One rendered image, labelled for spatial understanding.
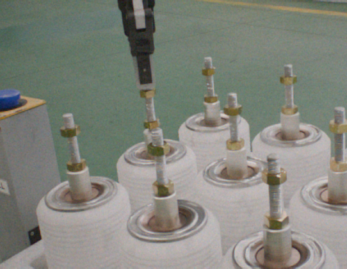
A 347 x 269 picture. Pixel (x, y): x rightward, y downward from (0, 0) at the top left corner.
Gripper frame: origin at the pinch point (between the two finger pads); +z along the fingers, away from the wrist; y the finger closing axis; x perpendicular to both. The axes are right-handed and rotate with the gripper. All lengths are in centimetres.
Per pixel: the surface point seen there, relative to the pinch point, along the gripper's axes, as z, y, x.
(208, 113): 8.8, -7.2, 8.0
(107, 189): 10.1, 8.5, -5.7
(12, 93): 2.6, -6.4, -15.9
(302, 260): 10.1, 26.7, 9.6
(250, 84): 36, -106, 36
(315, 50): 35, -138, 69
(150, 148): 2.7, 17.2, -0.9
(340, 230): 11.3, 21.5, 14.7
